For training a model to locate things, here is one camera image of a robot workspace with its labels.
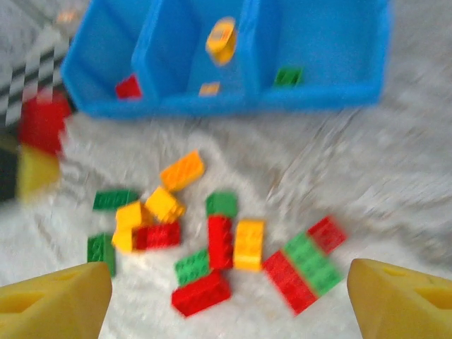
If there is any green lego brick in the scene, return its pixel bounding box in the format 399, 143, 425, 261
273, 66, 304, 88
206, 191, 239, 218
87, 232, 117, 277
174, 248, 213, 287
283, 231, 344, 297
92, 189, 139, 212

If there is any red lego brick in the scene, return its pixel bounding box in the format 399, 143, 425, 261
19, 90, 71, 156
133, 221, 182, 251
115, 74, 143, 100
262, 249, 319, 316
172, 270, 232, 318
207, 214, 234, 270
307, 215, 349, 255

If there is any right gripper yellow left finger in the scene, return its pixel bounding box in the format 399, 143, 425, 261
0, 261, 113, 339

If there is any black and grey chessboard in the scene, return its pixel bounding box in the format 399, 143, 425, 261
0, 24, 71, 124

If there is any blue three-compartment plastic bin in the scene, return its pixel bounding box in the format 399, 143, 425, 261
59, 0, 395, 119

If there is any yellow lego brick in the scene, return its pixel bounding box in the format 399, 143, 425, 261
111, 225, 138, 253
115, 201, 153, 229
144, 186, 186, 223
232, 219, 266, 272

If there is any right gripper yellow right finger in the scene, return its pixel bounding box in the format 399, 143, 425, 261
347, 258, 452, 339

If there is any orange arched lego brick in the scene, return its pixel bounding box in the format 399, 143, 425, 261
206, 16, 237, 66

